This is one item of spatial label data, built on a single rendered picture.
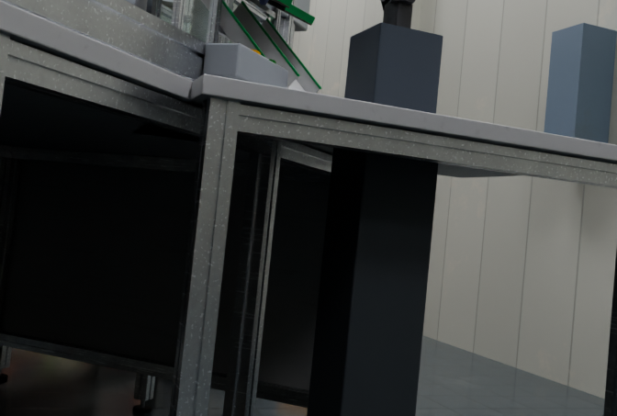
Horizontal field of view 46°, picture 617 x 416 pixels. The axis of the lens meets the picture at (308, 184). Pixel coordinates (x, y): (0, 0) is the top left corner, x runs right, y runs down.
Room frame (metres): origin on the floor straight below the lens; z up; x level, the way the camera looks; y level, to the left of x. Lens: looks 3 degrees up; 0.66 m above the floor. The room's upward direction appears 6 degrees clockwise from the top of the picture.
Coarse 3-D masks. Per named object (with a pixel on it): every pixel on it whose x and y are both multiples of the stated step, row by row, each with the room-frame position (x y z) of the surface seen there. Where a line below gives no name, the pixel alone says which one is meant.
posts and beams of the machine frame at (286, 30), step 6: (294, 0) 3.24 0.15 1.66; (282, 18) 3.23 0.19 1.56; (288, 18) 3.22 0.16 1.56; (282, 24) 3.23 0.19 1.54; (288, 24) 3.22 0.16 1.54; (282, 30) 3.23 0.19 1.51; (288, 30) 3.22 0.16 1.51; (282, 36) 3.23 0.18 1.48; (288, 36) 3.23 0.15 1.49; (288, 42) 3.23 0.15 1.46
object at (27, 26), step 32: (0, 32) 0.76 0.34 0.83; (32, 32) 0.78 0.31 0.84; (64, 32) 0.83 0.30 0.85; (96, 64) 0.89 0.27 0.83; (128, 64) 0.94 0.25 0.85; (32, 96) 1.23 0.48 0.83; (0, 128) 1.90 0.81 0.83; (32, 128) 1.80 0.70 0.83; (64, 128) 1.72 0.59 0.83; (96, 128) 1.64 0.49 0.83; (128, 128) 1.58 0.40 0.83
